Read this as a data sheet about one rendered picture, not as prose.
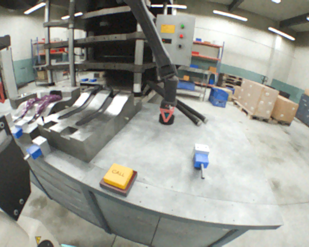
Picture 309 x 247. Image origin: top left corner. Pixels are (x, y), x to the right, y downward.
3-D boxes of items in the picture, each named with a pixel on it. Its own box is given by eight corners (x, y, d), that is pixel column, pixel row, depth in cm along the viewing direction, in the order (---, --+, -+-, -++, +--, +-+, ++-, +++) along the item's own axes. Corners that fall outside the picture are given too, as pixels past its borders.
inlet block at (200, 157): (207, 184, 36) (214, 173, 33) (192, 182, 36) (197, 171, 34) (203, 156, 47) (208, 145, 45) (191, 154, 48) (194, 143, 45)
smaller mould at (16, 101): (17, 109, 67) (14, 100, 64) (11, 106, 70) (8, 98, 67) (38, 100, 84) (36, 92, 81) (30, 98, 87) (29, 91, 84)
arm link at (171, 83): (165, 76, 57) (178, 78, 56) (167, 75, 63) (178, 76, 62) (164, 91, 60) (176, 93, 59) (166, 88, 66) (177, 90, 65)
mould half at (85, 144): (88, 163, 39) (79, 127, 32) (43, 141, 44) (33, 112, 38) (141, 108, 82) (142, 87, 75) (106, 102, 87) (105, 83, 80)
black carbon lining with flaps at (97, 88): (82, 131, 42) (77, 106, 37) (54, 122, 45) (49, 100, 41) (126, 101, 72) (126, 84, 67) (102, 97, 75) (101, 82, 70)
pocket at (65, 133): (72, 145, 37) (69, 136, 36) (61, 141, 38) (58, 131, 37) (81, 138, 41) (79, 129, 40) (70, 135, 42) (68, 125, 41)
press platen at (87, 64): (144, 89, 98) (146, 65, 90) (45, 80, 124) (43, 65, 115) (165, 76, 170) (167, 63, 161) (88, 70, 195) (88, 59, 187)
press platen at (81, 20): (150, 22, 75) (152, -3, 66) (41, 39, 101) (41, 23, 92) (169, 39, 146) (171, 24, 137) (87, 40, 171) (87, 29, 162)
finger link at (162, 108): (173, 119, 69) (176, 102, 64) (171, 125, 63) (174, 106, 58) (160, 116, 70) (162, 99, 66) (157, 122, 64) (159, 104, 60)
